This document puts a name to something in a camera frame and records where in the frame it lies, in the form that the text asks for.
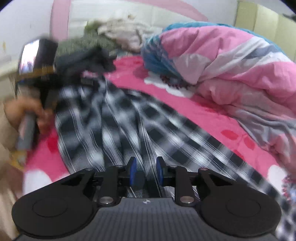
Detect pink floral bed blanket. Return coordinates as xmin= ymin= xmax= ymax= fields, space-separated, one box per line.
xmin=23 ymin=56 xmax=295 ymax=203

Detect green patterned pillow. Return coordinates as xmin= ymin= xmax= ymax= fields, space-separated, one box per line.
xmin=56 ymin=21 xmax=118 ymax=57

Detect dark grey garment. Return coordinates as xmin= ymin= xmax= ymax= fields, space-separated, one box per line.
xmin=55 ymin=46 xmax=116 ymax=78

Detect pale yellow wardrobe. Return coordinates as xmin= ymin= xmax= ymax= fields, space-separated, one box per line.
xmin=235 ymin=1 xmax=295 ymax=61

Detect pink white bed headboard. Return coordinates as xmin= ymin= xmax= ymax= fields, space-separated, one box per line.
xmin=50 ymin=1 xmax=208 ymax=41

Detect black white plaid pants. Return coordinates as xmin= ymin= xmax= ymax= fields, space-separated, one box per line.
xmin=55 ymin=79 xmax=295 ymax=240

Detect pink blue patterned duvet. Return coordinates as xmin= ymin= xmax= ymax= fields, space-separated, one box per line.
xmin=140 ymin=22 xmax=295 ymax=172

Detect beige sleeve forearm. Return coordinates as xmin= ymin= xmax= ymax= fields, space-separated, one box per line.
xmin=1 ymin=104 xmax=22 ymax=240

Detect person's left hand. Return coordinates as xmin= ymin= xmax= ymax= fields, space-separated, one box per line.
xmin=4 ymin=96 xmax=53 ymax=134

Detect cream white fleece blanket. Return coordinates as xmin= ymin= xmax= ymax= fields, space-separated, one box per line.
xmin=97 ymin=15 xmax=151 ymax=53

